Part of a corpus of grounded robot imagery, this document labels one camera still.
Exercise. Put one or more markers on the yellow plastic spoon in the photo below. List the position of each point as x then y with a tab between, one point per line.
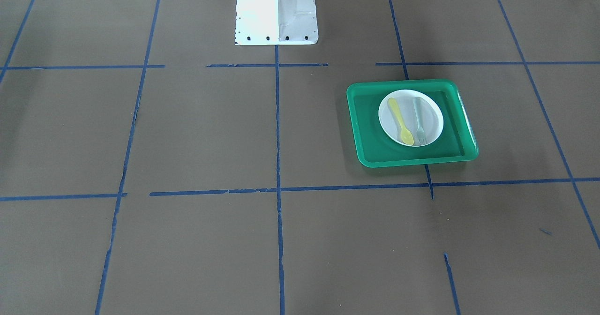
404	135

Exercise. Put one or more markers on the translucent grey plastic fork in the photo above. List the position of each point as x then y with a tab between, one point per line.
420	133

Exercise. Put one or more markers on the green plastic tray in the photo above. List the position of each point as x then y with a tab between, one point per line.
376	150

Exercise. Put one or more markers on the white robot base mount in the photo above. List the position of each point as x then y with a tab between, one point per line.
276	22

